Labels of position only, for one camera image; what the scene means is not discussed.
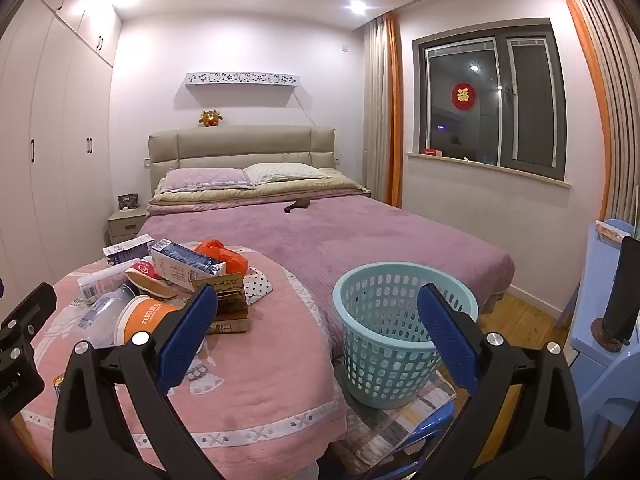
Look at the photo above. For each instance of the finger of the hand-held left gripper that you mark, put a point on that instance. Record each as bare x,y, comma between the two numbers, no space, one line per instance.
35,305

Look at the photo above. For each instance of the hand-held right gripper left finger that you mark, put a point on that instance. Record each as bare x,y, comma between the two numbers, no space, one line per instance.
190,335

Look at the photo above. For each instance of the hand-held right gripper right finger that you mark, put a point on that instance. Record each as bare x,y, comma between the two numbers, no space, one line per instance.
447,340

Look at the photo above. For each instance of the orange paper cup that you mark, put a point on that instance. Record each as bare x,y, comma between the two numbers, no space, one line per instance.
147,317

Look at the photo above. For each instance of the brown cardboard box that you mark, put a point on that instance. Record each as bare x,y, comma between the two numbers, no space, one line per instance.
232,305

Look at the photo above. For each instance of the clear plastic bottle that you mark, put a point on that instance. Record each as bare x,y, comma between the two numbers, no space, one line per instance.
102,315

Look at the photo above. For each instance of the white plastic packet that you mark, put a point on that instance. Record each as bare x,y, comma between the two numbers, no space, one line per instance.
100,282

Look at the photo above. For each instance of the light blue plastic basket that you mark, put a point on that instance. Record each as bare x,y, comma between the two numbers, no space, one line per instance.
380,320

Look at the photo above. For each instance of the blue and white carton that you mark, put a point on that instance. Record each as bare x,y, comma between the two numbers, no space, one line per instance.
185,262

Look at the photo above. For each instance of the white polka dot pouch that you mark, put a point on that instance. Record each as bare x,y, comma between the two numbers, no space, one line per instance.
257,285

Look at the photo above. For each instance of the orange plastic bag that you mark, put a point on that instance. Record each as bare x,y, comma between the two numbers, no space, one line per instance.
225,255

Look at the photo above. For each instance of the small white carton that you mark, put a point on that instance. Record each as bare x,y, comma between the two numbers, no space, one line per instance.
127,251

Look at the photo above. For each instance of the blue plastic stool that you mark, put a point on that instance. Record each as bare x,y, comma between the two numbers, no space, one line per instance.
430,425

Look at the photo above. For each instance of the checkered floor mat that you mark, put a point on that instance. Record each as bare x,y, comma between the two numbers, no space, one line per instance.
390,425

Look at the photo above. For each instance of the beige nightstand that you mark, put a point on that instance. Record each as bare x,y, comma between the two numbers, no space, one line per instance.
125,225

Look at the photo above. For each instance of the purple bedspread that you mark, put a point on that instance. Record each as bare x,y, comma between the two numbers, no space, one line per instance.
350,240

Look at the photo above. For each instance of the light blue desk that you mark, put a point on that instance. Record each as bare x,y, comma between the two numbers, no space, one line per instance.
595,300

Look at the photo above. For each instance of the purple pillow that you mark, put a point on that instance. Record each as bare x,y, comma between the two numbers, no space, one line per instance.
205,179

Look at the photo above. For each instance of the brown round phone stand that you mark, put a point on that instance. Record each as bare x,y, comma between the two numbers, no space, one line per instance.
607,337

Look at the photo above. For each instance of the dark brown cloth item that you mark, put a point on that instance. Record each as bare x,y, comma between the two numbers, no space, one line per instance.
299,205

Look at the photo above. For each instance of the white built-in wardrobe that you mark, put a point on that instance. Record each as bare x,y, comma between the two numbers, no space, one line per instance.
50,135

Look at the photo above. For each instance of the white window sill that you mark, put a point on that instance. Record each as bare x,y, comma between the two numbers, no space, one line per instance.
500,170

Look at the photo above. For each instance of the folded beige quilt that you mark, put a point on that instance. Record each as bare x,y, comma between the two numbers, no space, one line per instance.
300,189

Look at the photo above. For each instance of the white patterned pillow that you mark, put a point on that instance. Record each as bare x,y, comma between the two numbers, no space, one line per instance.
285,172

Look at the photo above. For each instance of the small red box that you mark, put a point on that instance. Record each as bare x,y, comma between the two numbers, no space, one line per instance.
432,151

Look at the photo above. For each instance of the bed with beige headboard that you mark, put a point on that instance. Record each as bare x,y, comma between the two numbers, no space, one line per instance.
240,147

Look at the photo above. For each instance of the paper booklets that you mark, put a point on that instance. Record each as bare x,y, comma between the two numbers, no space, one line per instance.
615,232

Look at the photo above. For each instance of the orange plush toy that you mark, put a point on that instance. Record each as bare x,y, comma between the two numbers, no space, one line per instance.
210,118

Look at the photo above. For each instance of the beige and orange curtain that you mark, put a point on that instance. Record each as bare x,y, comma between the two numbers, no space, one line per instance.
610,110
382,110

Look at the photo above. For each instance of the red round window decal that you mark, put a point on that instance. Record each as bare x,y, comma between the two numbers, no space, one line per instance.
463,96

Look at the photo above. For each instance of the dark framed window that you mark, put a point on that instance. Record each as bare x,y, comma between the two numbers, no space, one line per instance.
535,110

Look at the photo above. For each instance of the round ceiling light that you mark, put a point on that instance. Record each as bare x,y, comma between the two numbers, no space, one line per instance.
358,6

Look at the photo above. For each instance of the small dark photo frame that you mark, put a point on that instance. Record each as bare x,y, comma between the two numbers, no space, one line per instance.
128,201

